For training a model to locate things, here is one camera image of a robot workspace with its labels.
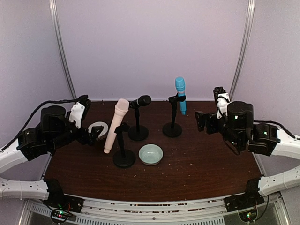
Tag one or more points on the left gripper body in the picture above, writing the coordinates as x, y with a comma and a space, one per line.
86, 136

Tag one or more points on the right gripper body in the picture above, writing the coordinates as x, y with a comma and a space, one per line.
209, 124

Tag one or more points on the black microphone stand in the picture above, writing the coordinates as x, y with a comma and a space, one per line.
138, 132
123, 158
173, 129

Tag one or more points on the pink toy microphone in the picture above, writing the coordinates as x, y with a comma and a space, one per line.
121, 108

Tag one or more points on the blue toy microphone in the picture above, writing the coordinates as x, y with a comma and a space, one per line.
180, 87

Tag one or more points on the black microphone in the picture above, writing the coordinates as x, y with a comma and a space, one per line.
143, 100

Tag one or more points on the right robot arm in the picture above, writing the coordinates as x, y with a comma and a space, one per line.
240, 131

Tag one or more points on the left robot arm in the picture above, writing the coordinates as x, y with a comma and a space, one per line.
54, 131

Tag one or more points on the green ceramic bowl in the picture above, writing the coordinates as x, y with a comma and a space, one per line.
150, 154

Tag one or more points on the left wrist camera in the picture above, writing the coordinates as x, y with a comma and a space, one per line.
79, 110

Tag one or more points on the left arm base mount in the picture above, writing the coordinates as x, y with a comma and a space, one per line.
64, 208

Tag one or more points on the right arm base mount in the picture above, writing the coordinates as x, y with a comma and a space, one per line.
245, 205

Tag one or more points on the right aluminium frame post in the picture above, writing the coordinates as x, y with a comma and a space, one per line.
244, 45

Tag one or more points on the aluminium frame post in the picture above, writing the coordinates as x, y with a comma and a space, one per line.
62, 54
244, 45

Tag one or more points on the left aluminium frame post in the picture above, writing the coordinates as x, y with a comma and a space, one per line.
62, 54

